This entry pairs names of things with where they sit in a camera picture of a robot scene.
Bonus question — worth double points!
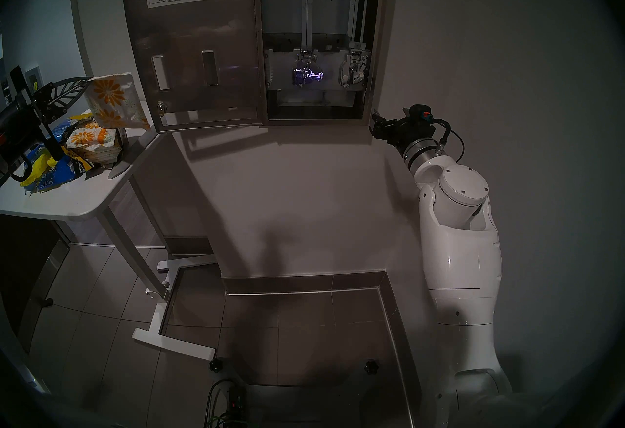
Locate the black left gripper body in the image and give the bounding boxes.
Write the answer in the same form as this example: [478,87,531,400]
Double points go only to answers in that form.
[0,65,66,183]

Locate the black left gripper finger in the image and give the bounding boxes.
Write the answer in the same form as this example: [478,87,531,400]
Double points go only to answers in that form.
[38,79,91,115]
[32,76,92,101]

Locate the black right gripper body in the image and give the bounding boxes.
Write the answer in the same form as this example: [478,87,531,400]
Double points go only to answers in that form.
[380,115,438,151]

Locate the orange floral pad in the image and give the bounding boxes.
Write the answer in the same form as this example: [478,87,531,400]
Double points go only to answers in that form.
[83,72,151,130]

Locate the stainless steel wall dispenser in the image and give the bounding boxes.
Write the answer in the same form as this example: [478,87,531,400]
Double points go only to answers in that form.
[120,0,268,133]

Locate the dark robot base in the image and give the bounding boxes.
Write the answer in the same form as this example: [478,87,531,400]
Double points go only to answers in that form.
[227,358,391,428]

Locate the orange floral pad package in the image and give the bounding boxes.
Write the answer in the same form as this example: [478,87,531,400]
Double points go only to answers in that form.
[66,122,123,166]

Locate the chrome dispensing lever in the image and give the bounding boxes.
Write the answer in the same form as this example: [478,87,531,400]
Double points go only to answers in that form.
[341,48,370,89]
[292,50,324,88]

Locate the blue yellow pad package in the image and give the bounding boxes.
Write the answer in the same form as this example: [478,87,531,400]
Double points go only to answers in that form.
[20,114,93,195]

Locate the black pad package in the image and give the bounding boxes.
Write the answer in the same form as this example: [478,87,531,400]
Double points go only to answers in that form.
[105,127,132,173]

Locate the white table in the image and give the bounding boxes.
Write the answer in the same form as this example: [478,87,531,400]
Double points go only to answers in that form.
[0,100,217,362]

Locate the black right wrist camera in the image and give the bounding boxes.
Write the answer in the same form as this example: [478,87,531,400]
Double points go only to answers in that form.
[409,104,435,126]

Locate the grey wall alarm box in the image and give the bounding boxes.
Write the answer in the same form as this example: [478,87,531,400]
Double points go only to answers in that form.
[24,65,43,95]

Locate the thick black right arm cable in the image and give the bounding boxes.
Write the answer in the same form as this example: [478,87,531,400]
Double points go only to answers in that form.
[434,118,452,155]

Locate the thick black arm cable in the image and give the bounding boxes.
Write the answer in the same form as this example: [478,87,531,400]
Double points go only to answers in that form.
[10,153,36,184]
[434,118,452,155]

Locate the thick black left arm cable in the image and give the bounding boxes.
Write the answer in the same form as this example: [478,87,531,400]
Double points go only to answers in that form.
[10,153,36,184]

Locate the thin black right camera cable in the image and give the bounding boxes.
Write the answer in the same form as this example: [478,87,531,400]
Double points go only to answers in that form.
[449,129,466,164]

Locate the green black cable bundle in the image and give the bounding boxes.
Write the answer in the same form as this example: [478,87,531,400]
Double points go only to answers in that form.
[204,378,264,428]

